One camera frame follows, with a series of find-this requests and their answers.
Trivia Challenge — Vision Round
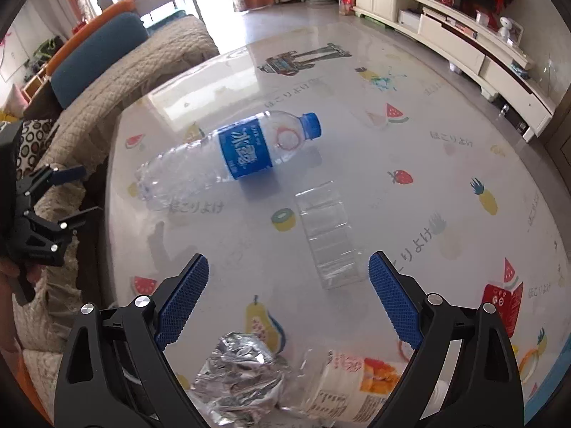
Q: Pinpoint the circle patterned pillow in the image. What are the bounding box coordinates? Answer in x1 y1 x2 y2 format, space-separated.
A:
18 118 61 174

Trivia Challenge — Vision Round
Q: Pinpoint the bottle with orange fruit label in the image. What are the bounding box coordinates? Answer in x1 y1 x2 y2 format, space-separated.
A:
279 348 409 426

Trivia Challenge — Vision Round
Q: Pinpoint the crumpled silver foil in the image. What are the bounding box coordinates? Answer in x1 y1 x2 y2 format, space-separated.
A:
190 332 290 428

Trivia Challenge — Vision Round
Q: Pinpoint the clear plastic box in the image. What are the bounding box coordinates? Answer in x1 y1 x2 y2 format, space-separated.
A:
294 180 367 290

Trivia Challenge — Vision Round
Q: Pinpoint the cream TV cabinet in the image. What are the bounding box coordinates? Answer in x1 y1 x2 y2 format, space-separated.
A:
352 0 558 143

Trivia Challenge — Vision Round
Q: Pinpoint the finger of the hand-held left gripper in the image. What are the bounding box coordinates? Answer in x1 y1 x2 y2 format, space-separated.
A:
12 206 103 269
18 165 87 202

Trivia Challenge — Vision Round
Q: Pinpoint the clear water bottle blue label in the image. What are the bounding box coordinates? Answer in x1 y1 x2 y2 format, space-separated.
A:
135 111 323 211

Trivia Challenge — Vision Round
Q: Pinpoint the beige quilted sofa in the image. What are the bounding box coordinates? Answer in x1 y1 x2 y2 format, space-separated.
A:
0 13 219 411

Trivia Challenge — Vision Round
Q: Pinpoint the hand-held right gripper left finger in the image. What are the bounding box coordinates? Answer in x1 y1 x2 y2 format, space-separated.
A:
54 253 210 428

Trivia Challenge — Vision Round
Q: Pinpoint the person's left hand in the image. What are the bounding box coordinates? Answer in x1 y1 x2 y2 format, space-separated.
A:
0 259 43 308

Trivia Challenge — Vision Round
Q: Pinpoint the orange sofa cushion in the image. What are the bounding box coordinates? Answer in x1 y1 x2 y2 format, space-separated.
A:
45 0 137 76

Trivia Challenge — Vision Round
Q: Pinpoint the blue sofa cushion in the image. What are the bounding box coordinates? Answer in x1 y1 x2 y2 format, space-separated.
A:
50 11 149 110

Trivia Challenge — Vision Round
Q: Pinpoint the red folded card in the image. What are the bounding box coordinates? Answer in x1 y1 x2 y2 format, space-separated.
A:
483 281 525 338

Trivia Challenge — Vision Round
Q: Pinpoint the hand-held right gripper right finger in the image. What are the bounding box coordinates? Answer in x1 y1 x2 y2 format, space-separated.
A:
368 252 525 428

